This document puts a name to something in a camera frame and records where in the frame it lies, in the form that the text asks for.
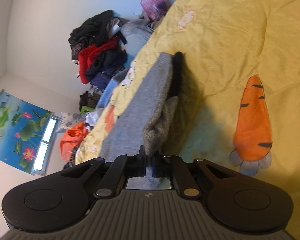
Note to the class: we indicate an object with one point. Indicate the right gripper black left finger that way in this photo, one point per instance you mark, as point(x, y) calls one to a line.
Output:
point(117, 175)

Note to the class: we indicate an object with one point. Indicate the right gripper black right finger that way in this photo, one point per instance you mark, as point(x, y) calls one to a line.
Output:
point(175, 169)

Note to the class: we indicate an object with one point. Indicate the grey fuzzy sweater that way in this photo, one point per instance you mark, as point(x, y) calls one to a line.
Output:
point(146, 120)

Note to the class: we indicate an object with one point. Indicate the pile of dark clothes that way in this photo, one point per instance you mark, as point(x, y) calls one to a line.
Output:
point(91, 41)

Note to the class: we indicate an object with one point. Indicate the orange plastic bag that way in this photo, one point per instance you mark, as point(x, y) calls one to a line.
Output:
point(72, 138)

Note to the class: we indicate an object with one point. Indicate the light blue knitted blanket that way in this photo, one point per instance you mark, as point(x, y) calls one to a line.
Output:
point(113, 83)

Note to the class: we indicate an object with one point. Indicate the yellow carrot print quilt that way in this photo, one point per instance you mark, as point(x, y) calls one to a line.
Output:
point(224, 43)

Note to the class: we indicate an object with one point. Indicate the red garment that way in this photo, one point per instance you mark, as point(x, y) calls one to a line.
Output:
point(87, 57)

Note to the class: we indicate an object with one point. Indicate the purple plastic bag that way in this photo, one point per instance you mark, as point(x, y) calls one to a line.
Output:
point(154, 9)

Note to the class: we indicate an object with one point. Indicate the lotus flower wall poster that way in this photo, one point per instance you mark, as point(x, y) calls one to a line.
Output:
point(22, 127)

